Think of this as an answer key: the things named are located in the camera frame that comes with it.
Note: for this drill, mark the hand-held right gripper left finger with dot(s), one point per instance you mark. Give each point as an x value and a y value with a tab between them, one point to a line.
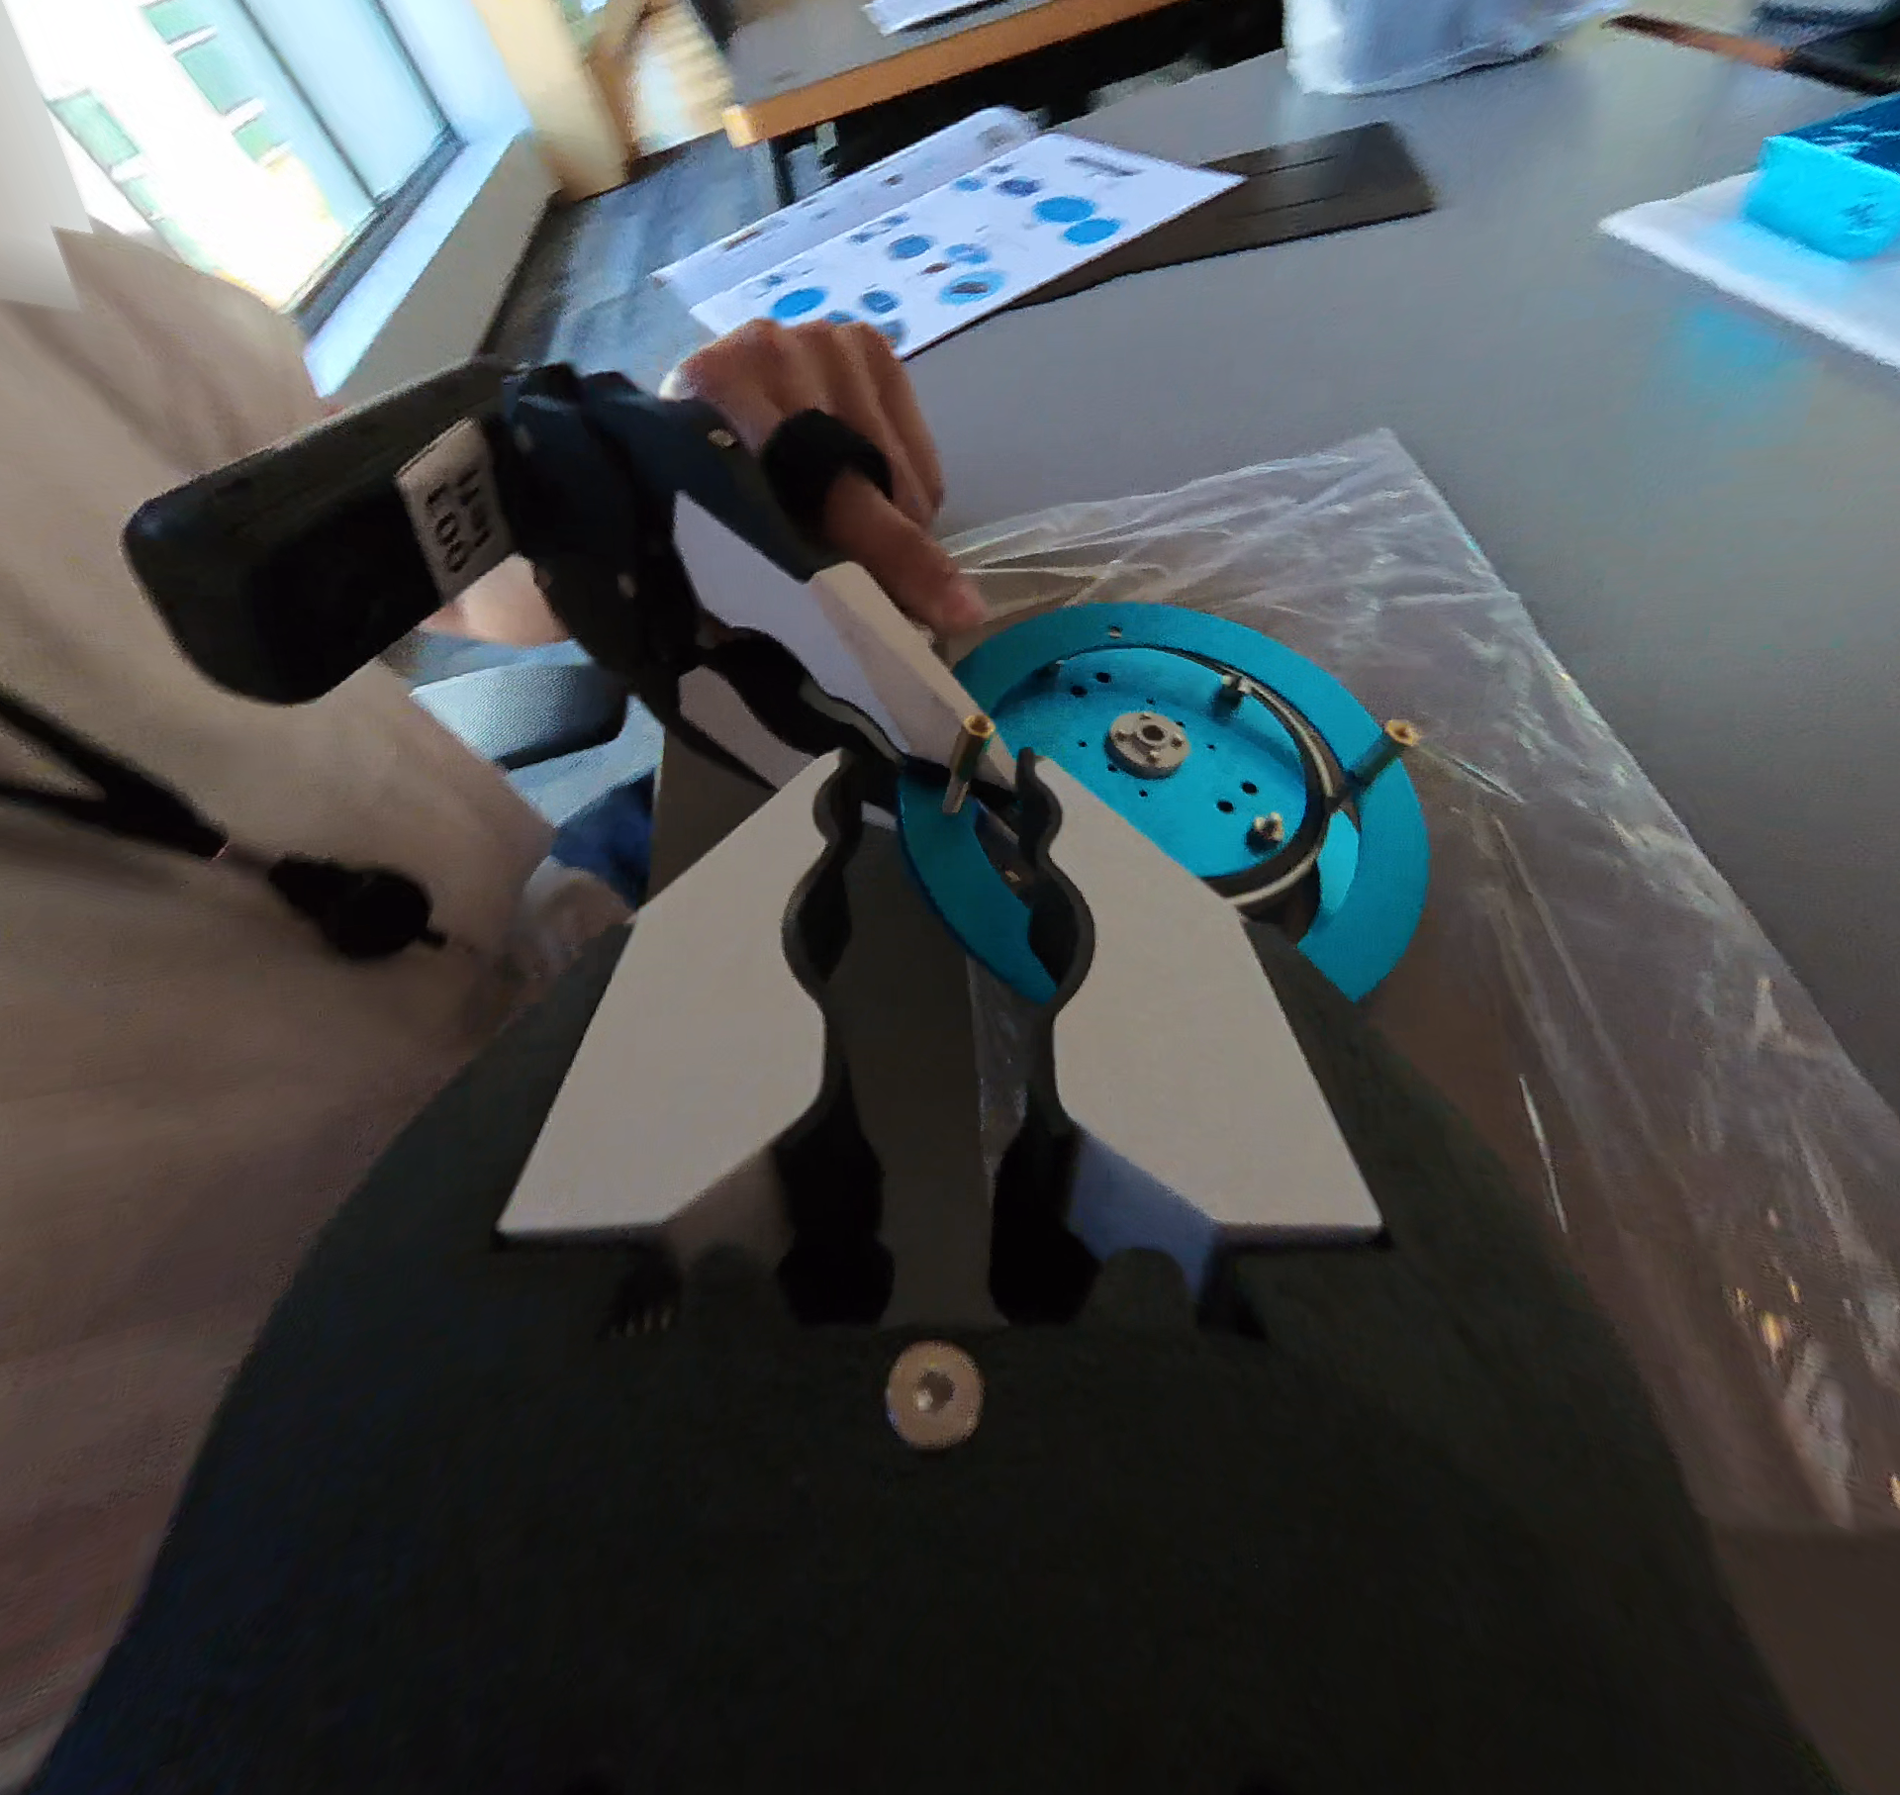
698	1053

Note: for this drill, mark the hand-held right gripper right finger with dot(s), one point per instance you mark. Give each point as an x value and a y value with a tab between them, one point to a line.
1189	1069

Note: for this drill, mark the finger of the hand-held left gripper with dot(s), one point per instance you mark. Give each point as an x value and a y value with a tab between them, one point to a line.
906	665

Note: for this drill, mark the brass standoff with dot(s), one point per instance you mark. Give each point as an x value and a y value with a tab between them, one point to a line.
974	750
1389	744

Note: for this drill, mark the blue round metal turntable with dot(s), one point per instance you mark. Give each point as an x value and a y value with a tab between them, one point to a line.
1338	919

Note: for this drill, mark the grey desk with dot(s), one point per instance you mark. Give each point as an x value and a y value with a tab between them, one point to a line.
1557	416

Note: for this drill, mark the person's left hand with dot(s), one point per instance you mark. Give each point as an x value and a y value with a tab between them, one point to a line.
831	376

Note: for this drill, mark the printed instruction sheet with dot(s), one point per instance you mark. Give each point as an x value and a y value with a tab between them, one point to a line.
1023	237

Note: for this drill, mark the clear plastic bag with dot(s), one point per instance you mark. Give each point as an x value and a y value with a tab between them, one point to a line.
1633	935

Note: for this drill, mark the large window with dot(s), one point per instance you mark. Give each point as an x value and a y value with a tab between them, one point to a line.
191	73

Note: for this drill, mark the person's beige shirt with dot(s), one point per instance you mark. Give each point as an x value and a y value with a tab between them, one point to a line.
176	1084

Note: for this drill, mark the yellow pillar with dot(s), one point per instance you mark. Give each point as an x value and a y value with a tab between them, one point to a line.
506	14

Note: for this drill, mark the wood-edged side table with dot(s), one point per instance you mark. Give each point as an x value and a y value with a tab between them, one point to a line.
831	58

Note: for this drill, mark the black flat plate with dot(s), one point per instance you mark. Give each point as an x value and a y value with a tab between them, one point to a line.
1323	193

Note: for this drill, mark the white flat tray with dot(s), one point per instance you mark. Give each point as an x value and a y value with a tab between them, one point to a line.
1751	291

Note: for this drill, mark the set of blue metal parts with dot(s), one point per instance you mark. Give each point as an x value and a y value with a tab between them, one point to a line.
1826	193

